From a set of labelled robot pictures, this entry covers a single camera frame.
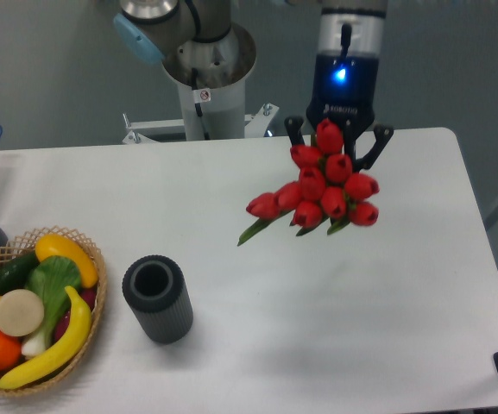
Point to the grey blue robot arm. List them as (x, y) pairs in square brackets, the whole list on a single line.
[(209, 57)]

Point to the green cucumber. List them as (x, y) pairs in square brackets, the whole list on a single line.
[(14, 274)]

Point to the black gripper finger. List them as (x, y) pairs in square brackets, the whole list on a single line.
[(382, 134), (293, 126)]

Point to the red tulip bouquet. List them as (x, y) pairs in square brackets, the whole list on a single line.
[(328, 189)]

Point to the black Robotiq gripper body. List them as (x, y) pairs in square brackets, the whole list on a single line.
[(343, 90)]

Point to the purple red vegetable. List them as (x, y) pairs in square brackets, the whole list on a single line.
[(89, 296)]

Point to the dark grey ribbed vase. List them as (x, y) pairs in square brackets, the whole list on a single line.
[(154, 287)]

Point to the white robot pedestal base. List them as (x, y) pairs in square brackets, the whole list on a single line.
[(207, 114)]

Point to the woven wicker basket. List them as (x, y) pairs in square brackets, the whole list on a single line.
[(25, 243)]

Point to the beige round slice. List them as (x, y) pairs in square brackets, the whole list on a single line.
[(21, 313)]

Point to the yellow banana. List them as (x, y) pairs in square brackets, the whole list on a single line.
[(58, 354)]

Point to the green bok choy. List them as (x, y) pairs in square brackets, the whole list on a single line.
[(48, 281)]

